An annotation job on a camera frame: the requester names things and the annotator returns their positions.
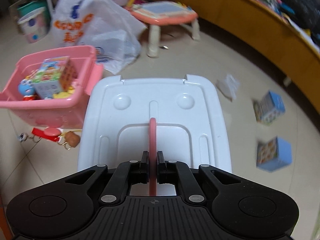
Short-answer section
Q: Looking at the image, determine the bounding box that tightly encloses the white bin lid pink handle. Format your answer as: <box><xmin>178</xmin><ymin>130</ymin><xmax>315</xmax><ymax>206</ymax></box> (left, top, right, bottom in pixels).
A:
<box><xmin>76</xmin><ymin>74</ymin><xmax>233</xmax><ymax>197</ymax></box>

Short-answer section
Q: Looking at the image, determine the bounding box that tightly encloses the pink round disc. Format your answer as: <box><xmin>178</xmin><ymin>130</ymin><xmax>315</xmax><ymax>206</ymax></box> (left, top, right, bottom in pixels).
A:
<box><xmin>43</xmin><ymin>127</ymin><xmax>61</xmax><ymax>137</ymax></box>

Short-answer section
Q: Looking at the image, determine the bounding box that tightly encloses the pink plastic storage bin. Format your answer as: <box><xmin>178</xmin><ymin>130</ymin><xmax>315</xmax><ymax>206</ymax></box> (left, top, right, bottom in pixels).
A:
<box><xmin>1</xmin><ymin>46</ymin><xmax>103</xmax><ymax>128</ymax></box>

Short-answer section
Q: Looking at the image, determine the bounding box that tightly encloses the blue toy box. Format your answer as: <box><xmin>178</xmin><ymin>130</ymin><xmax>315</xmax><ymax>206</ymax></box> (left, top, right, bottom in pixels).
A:
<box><xmin>253</xmin><ymin>90</ymin><xmax>286</xmax><ymax>125</ymax></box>
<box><xmin>256</xmin><ymin>137</ymin><xmax>292</xmax><ymax>172</ymax></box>

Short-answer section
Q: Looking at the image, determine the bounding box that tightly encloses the crumpled clear plastic wrap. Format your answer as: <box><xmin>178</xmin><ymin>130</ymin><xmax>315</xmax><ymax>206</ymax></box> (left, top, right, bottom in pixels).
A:
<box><xmin>216</xmin><ymin>74</ymin><xmax>240</xmax><ymax>101</ymax></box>

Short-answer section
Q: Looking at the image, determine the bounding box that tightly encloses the yellow duck toy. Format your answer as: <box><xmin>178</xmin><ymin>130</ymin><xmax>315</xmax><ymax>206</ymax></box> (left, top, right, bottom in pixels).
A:
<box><xmin>53</xmin><ymin>86</ymin><xmax>75</xmax><ymax>99</ymax></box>

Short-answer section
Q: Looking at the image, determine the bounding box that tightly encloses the pink checkered box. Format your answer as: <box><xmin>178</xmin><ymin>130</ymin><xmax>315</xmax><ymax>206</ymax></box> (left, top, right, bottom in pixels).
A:
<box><xmin>58</xmin><ymin>56</ymin><xmax>78</xmax><ymax>92</ymax></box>

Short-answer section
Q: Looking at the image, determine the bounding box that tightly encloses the colourful cartoon toy box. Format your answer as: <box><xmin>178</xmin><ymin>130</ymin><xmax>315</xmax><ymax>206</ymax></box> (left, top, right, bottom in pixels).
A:
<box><xmin>31</xmin><ymin>56</ymin><xmax>63</xmax><ymax>99</ymax></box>

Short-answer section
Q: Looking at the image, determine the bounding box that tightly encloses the blue cartoon cow toy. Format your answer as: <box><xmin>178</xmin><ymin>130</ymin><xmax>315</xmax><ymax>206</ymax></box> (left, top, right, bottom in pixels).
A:
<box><xmin>18</xmin><ymin>79</ymin><xmax>37</xmax><ymax>101</ymax></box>

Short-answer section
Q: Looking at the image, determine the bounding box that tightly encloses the wooden cabinet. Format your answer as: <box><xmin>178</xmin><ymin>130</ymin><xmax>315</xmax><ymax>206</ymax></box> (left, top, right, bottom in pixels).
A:
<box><xmin>152</xmin><ymin>0</ymin><xmax>319</xmax><ymax>110</ymax></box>

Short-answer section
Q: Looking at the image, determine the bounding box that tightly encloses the white orange plastic shopping bag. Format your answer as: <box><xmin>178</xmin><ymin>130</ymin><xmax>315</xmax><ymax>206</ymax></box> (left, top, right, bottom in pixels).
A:
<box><xmin>51</xmin><ymin>0</ymin><xmax>146</xmax><ymax>75</ymax></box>

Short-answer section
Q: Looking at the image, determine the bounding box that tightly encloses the pastel patterned bucket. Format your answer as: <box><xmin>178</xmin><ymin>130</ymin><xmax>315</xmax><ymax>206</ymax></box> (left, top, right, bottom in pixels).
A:
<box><xmin>17</xmin><ymin>0</ymin><xmax>50</xmax><ymax>43</ymax></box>

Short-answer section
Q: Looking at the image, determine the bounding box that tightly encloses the brown bear keychain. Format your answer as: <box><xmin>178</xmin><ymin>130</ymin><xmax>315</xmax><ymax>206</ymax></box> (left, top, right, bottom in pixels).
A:
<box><xmin>57</xmin><ymin>130</ymin><xmax>81</xmax><ymax>150</ymax></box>

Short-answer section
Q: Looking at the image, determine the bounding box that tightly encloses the red strap keychain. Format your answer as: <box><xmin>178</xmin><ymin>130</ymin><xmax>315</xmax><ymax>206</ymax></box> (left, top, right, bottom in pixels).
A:
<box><xmin>31</xmin><ymin>127</ymin><xmax>59</xmax><ymax>143</ymax></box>

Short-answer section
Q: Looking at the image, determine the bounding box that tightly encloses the astronaut keychain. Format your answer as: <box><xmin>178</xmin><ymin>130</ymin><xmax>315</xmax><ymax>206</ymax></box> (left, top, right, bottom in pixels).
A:
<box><xmin>17</xmin><ymin>133</ymin><xmax>29</xmax><ymax>142</ymax></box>

